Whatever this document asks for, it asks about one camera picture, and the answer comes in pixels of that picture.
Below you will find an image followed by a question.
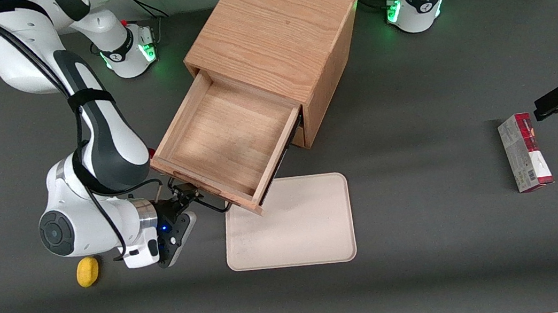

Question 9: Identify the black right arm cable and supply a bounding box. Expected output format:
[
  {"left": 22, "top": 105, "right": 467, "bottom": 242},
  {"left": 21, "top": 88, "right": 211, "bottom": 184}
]
[{"left": 0, "top": 0, "right": 174, "bottom": 278}]

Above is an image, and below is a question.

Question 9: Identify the black metal drawer handle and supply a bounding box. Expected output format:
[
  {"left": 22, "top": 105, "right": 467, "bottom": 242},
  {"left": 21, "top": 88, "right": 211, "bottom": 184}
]
[{"left": 168, "top": 171, "right": 234, "bottom": 220}]

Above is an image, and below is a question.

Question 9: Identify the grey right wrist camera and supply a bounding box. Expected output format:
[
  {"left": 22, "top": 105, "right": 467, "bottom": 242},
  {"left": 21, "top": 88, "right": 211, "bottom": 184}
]
[{"left": 152, "top": 210, "right": 204, "bottom": 270}]

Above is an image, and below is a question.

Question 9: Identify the yellow lemon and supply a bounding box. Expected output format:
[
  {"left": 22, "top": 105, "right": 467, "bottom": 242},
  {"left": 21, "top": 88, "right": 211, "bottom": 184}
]
[{"left": 74, "top": 255, "right": 102, "bottom": 289}]

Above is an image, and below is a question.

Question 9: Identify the wooden drawer cabinet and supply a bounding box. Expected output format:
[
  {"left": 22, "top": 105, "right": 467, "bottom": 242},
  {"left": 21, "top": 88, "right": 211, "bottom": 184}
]
[{"left": 176, "top": 0, "right": 377, "bottom": 164}]

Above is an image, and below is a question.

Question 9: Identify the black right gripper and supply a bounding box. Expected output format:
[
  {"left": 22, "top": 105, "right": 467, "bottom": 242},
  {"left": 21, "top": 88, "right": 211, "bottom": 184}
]
[{"left": 150, "top": 179, "right": 208, "bottom": 236}]

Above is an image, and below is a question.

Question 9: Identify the beige plastic tray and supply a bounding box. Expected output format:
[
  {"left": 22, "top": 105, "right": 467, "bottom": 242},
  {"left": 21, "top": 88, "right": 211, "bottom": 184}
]
[{"left": 217, "top": 169, "right": 359, "bottom": 278}]

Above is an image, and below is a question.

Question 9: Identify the red and grey carton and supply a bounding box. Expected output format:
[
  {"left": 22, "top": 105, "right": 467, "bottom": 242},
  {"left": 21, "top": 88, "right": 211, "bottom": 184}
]
[{"left": 496, "top": 109, "right": 556, "bottom": 196}]

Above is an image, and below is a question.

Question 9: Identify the wooden drawer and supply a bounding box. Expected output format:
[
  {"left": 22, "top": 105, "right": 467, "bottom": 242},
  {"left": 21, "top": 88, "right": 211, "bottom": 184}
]
[
  {"left": 287, "top": 123, "right": 311, "bottom": 151},
  {"left": 139, "top": 57, "right": 316, "bottom": 230}
]

